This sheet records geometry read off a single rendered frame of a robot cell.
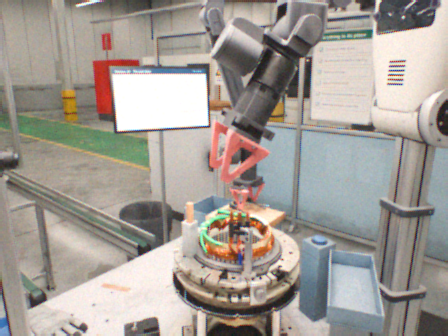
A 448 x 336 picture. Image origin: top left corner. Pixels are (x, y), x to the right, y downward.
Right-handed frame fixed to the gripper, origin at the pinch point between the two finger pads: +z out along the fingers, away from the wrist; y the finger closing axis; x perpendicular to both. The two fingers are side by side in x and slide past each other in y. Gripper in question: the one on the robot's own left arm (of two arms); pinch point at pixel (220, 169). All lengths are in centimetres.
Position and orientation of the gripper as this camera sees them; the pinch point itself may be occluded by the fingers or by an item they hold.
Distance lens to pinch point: 55.3
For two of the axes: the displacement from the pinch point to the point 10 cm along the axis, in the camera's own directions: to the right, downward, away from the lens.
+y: 2.3, 2.5, -9.4
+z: -4.8, 8.7, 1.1
